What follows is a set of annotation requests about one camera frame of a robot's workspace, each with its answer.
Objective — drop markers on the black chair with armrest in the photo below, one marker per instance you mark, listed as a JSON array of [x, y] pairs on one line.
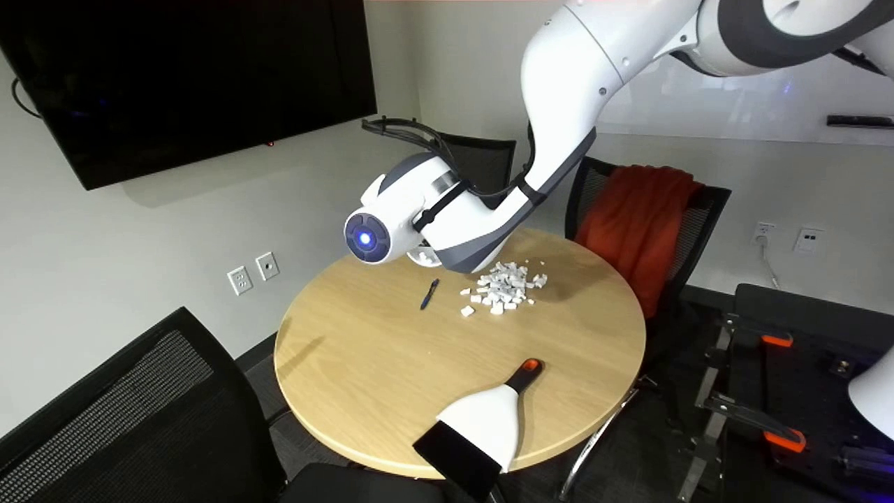
[[485, 157]]

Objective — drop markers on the black whiteboard eraser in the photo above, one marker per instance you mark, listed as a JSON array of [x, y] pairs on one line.
[[858, 120]]

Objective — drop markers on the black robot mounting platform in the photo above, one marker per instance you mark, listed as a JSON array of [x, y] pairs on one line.
[[820, 316]]

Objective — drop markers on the black chair holding red cloth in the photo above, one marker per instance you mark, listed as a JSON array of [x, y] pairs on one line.
[[710, 224]]

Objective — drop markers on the silver metal leg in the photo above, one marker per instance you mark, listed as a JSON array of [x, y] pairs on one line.
[[597, 443]]

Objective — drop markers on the small white wall socket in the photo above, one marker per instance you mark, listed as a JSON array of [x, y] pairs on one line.
[[807, 236], [763, 234]]

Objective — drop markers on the red cloth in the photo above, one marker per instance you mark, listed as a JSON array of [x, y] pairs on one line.
[[637, 224]]

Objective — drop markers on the white wall outlet plate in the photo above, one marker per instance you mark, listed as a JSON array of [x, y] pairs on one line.
[[238, 281], [267, 266]]

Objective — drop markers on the black pen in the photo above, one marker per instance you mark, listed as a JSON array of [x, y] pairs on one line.
[[428, 295]]

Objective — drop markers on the black wall television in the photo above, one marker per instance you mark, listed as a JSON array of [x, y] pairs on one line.
[[186, 74]]

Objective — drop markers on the white glass whiteboard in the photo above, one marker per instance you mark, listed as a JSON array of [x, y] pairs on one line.
[[745, 101]]

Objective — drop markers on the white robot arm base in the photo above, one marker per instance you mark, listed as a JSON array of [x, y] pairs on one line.
[[879, 394]]

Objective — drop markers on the white foam pieces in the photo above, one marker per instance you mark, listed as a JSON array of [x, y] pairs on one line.
[[504, 285]]

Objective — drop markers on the black mesh office chair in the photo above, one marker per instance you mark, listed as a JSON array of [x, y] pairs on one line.
[[120, 429]]

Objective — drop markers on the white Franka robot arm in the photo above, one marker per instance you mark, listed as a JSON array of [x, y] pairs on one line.
[[577, 74]]

